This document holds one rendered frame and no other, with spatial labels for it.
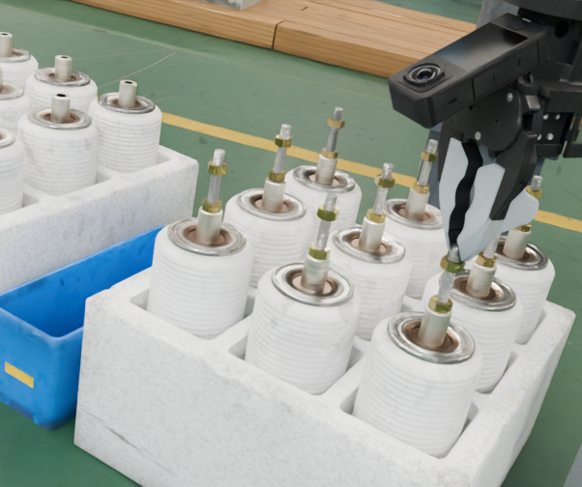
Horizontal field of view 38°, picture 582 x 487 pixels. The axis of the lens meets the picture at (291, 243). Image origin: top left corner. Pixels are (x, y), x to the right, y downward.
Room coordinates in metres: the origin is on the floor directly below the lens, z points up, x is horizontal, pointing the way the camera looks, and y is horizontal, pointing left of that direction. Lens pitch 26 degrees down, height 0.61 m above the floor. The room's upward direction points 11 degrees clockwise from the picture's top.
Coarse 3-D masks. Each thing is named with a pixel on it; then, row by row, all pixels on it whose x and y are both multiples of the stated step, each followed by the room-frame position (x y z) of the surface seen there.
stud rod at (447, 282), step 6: (456, 246) 0.61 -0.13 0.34; (450, 252) 0.61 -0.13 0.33; (456, 252) 0.61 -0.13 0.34; (450, 258) 0.61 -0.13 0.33; (456, 258) 0.61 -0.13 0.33; (444, 276) 0.61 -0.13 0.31; (450, 276) 0.61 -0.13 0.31; (444, 282) 0.61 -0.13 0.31; (450, 282) 0.61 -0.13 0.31; (444, 288) 0.61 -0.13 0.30; (450, 288) 0.61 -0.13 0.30; (438, 294) 0.61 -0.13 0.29; (444, 294) 0.61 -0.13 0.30; (450, 294) 0.61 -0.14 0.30; (438, 300) 0.61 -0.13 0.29; (444, 300) 0.61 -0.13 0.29
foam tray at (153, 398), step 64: (128, 320) 0.66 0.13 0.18; (128, 384) 0.65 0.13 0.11; (192, 384) 0.62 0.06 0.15; (256, 384) 0.60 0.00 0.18; (512, 384) 0.68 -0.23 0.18; (128, 448) 0.65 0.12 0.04; (192, 448) 0.62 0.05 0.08; (256, 448) 0.59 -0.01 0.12; (320, 448) 0.56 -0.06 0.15; (384, 448) 0.55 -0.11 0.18; (512, 448) 0.73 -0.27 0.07
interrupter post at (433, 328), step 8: (424, 312) 0.61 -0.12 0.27; (432, 312) 0.60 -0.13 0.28; (424, 320) 0.61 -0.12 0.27; (432, 320) 0.60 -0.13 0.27; (440, 320) 0.60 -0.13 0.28; (448, 320) 0.61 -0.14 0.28; (424, 328) 0.61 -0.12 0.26; (432, 328) 0.60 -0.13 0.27; (440, 328) 0.60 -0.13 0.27; (424, 336) 0.60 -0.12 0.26; (432, 336) 0.60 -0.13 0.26; (440, 336) 0.60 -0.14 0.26; (432, 344) 0.60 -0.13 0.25; (440, 344) 0.61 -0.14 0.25
